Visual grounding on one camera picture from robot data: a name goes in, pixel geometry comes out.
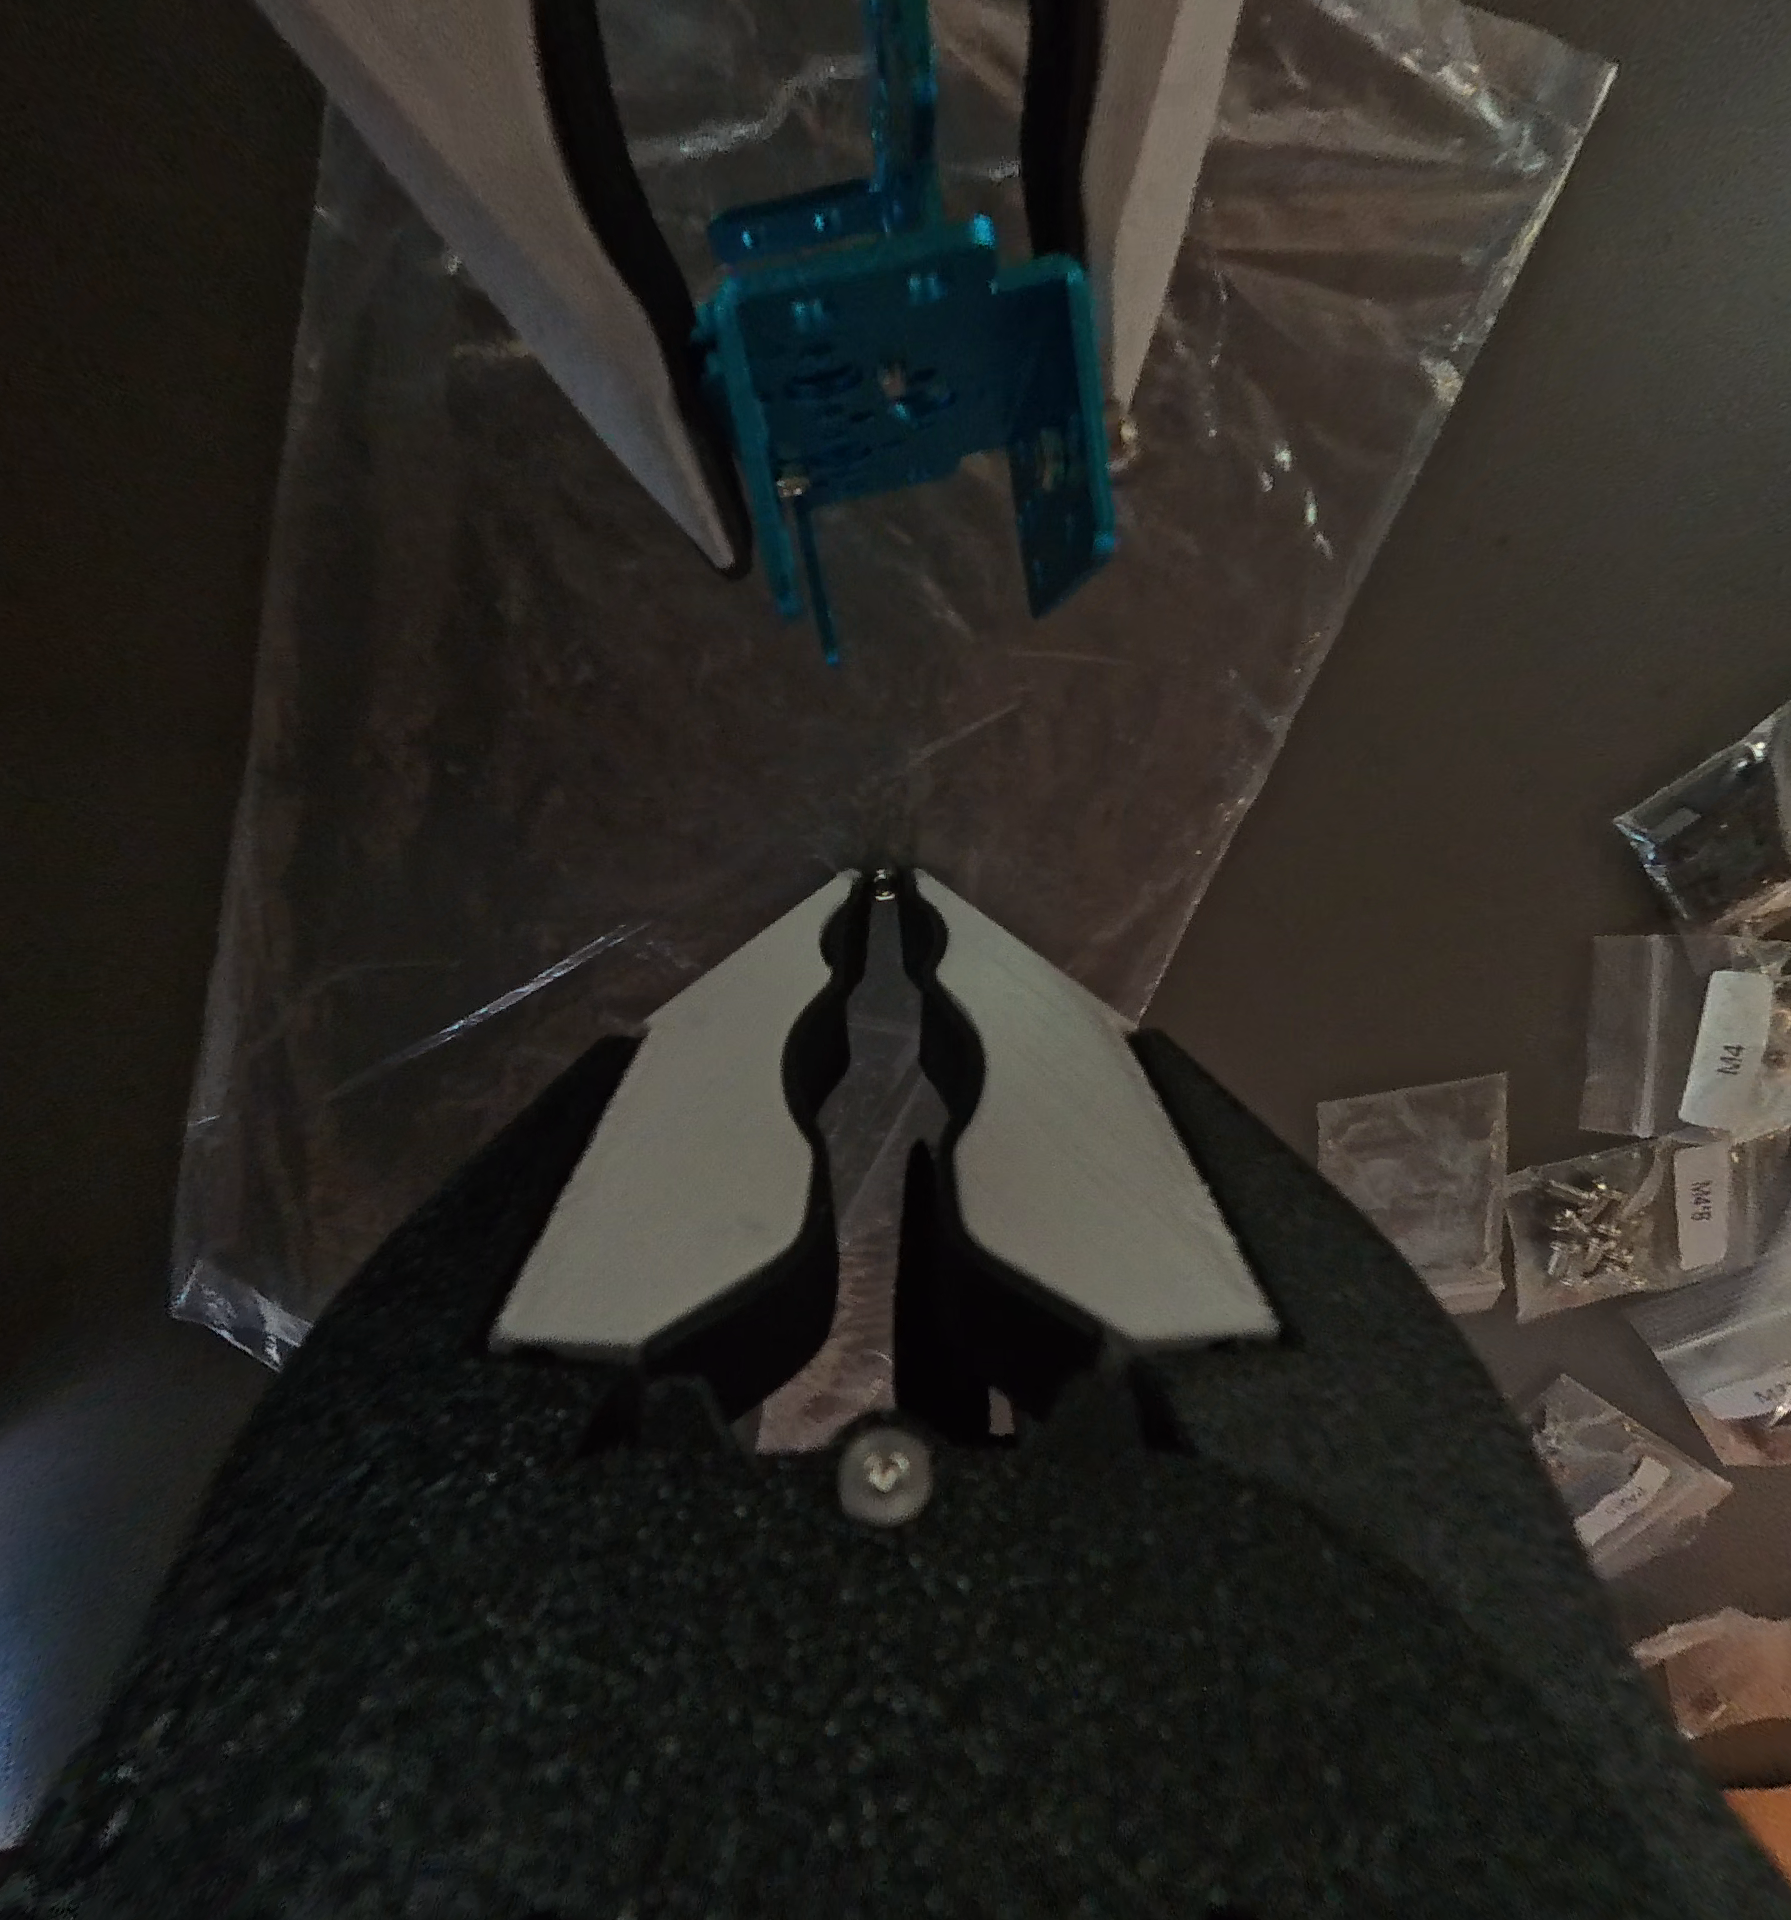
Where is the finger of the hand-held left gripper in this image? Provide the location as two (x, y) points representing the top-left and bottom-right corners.
(256, 0), (757, 581)
(1024, 0), (1241, 470)

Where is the group of small hardware bags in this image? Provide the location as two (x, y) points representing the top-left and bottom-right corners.
(1315, 659), (1791, 1786)

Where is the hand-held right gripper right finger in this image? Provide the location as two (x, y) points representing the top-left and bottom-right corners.
(895, 866), (1281, 1353)

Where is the clear plastic bag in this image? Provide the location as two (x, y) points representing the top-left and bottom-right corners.
(167, 0), (1617, 1373)

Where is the blue metal bracket assembly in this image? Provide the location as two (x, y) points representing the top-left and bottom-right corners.
(693, 0), (1122, 664)

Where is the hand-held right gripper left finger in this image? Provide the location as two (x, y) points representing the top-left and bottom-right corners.
(488, 872), (857, 1358)

